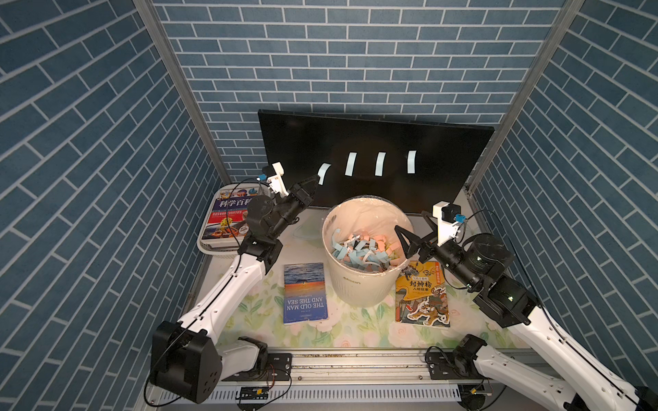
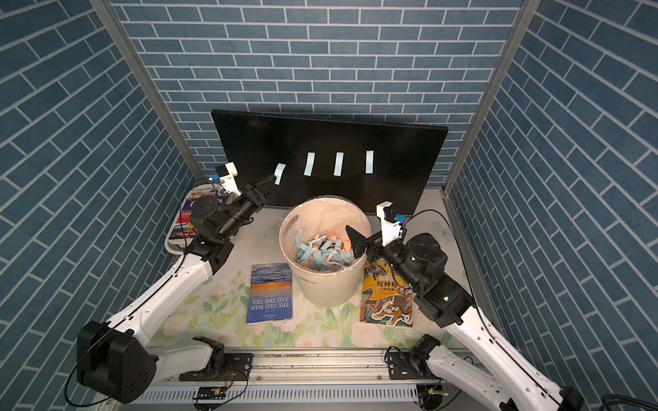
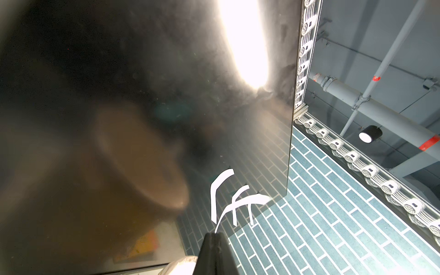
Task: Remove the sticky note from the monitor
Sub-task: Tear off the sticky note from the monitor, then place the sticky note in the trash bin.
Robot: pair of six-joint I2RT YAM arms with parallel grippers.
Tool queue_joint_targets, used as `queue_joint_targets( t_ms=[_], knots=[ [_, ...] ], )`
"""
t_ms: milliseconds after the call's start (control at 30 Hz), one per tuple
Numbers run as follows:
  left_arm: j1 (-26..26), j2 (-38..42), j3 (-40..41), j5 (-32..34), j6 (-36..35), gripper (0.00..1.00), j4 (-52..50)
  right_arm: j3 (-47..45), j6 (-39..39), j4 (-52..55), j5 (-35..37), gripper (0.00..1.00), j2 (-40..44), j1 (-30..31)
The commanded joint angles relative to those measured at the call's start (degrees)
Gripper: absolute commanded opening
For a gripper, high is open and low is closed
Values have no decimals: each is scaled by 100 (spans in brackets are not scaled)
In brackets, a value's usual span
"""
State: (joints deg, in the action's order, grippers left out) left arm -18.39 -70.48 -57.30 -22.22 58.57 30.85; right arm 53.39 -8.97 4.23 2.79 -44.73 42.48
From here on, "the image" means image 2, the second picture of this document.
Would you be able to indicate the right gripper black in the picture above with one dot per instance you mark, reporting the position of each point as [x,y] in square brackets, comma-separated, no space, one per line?
[365,245]

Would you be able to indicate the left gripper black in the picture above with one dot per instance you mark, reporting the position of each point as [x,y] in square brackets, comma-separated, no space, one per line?
[249,195]

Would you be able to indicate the light blue sticky note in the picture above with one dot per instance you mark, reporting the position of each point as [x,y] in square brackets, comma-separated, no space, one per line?
[309,165]
[278,173]
[369,165]
[338,164]

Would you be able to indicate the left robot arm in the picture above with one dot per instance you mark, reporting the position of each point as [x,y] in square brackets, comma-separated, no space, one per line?
[113,358]

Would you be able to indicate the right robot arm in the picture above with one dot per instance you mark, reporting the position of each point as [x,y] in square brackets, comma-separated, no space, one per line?
[507,381]

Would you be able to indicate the pile of discarded sticky notes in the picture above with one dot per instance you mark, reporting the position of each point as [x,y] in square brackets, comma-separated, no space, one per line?
[324,252]

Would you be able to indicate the black computer monitor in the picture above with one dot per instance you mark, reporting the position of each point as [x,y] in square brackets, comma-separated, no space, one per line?
[404,157]

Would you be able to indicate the white trash bin with liner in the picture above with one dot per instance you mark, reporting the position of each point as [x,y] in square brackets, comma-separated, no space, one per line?
[327,213]

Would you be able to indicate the yellow illustrated Chinese story book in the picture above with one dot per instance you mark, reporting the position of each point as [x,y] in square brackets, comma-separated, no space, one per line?
[386,298]

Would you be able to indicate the purple red science encyclopedia book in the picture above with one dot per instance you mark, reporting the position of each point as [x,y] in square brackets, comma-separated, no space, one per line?
[182,230]

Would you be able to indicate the blue Old Man Sea book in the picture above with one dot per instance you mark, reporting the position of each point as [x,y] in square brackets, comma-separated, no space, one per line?
[270,297]

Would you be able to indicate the floral table mat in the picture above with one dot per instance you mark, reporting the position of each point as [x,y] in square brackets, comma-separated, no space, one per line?
[218,310]

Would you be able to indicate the small black circuit board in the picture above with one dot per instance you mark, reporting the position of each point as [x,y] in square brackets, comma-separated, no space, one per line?
[210,393]

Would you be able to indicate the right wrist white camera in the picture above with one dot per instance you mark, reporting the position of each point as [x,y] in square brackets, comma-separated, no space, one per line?
[392,223]

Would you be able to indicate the wrist white camera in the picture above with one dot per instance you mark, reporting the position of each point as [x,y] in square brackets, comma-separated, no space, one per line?
[228,182]
[392,223]

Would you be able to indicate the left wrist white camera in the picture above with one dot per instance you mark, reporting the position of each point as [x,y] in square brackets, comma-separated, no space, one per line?
[228,182]

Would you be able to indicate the right aluminium corner post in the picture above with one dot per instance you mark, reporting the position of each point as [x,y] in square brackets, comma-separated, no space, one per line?
[508,53]

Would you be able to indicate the aluminium corner post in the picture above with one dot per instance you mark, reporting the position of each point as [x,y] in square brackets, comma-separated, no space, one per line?
[508,53]
[126,48]

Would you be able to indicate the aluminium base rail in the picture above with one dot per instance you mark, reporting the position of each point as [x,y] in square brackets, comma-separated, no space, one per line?
[317,376]

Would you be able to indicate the left aluminium corner post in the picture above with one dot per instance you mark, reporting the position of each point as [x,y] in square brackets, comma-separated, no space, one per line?
[126,48]

